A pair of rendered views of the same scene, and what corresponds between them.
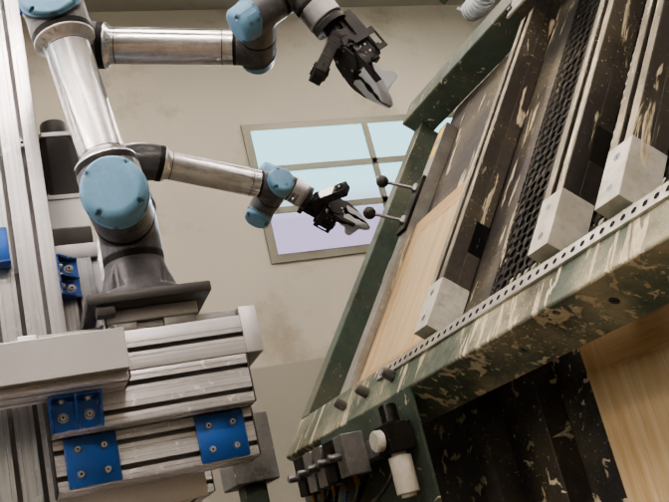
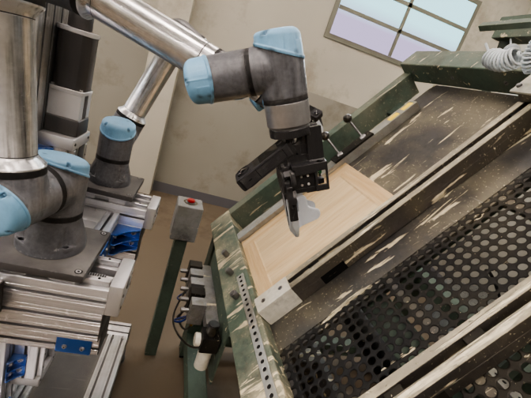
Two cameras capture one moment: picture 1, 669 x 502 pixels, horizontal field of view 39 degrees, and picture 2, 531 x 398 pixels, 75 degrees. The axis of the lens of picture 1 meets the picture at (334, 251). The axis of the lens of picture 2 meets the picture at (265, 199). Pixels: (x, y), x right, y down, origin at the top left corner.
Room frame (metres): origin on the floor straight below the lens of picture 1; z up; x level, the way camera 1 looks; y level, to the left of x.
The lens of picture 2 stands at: (1.05, -0.18, 1.56)
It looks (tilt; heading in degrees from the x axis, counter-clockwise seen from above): 18 degrees down; 8
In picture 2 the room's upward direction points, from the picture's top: 19 degrees clockwise
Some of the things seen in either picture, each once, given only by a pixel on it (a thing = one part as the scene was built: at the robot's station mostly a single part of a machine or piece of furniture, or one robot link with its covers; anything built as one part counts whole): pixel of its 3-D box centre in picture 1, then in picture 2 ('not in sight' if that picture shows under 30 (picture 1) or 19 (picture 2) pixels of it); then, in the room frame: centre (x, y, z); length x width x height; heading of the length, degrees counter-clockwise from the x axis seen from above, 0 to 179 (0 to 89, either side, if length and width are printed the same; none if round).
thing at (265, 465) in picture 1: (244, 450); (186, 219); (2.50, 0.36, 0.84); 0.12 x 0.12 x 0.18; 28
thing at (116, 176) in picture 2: not in sight; (111, 167); (2.16, 0.56, 1.09); 0.15 x 0.15 x 0.10
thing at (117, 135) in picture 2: not in sight; (117, 137); (2.16, 0.57, 1.20); 0.13 x 0.12 x 0.14; 26
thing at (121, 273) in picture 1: (137, 282); (54, 224); (1.70, 0.38, 1.09); 0.15 x 0.15 x 0.10
